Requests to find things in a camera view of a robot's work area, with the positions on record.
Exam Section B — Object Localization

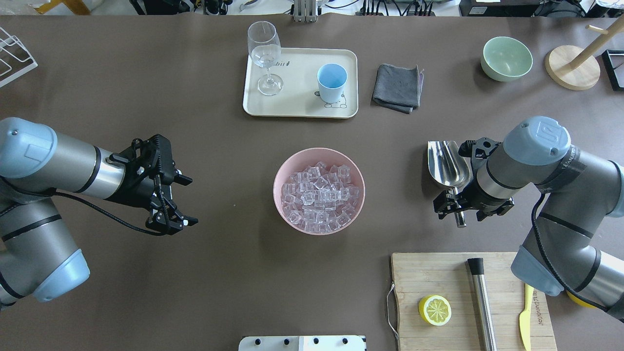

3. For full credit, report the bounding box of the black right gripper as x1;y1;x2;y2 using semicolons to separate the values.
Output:
433;138;514;221

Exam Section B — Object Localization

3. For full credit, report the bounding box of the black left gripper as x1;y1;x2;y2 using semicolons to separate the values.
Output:
106;134;199;236

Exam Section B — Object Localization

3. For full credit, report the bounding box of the stainless steel ice scoop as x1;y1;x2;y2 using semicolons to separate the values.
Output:
428;141;471;228

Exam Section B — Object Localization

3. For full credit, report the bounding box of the pink bowl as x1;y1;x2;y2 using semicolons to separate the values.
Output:
273;148;366;235

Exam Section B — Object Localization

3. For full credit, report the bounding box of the clear ice cubes pile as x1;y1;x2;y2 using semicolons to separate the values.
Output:
278;161;365;234

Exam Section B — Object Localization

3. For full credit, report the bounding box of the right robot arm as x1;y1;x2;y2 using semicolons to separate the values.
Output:
434;116;624;321

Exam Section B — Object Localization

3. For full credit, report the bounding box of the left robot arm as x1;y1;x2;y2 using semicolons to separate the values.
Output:
0;117;197;310

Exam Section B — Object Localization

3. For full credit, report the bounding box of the wooden cup tree stand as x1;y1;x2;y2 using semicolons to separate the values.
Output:
544;17;624;91

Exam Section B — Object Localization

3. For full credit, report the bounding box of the light blue cup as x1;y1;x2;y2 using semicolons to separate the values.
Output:
317;63;348;104

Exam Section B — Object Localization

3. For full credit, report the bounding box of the folded grey cloth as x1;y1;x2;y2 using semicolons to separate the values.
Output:
372;64;424;114

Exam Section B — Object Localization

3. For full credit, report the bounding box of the bamboo cutting board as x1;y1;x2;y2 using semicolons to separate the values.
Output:
387;252;557;351

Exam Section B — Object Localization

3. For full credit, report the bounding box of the steel muddler black tip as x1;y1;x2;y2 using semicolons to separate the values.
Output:
467;257;498;351

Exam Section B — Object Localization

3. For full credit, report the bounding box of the pale green bowl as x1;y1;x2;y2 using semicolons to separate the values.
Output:
481;37;533;82

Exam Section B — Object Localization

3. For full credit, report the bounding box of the half lemon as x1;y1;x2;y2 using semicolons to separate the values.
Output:
418;294;452;326

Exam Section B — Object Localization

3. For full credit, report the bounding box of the yellow plastic knife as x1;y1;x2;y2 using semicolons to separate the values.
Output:
518;284;533;351

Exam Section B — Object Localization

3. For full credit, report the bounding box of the lower whole yellow lemon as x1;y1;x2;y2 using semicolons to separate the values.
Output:
566;291;596;309

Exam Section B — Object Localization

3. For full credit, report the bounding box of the clear wine glass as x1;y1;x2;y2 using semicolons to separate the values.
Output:
247;20;283;96

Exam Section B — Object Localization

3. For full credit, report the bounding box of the cream serving tray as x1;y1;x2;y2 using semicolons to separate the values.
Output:
242;47;359;118

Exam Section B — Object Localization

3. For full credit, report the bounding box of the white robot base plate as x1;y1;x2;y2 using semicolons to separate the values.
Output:
238;335;367;351

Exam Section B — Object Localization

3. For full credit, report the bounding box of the black frame tray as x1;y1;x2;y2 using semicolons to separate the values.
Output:
601;50;624;92

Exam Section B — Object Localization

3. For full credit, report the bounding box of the white wire rack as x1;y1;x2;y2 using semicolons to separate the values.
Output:
0;28;38;87

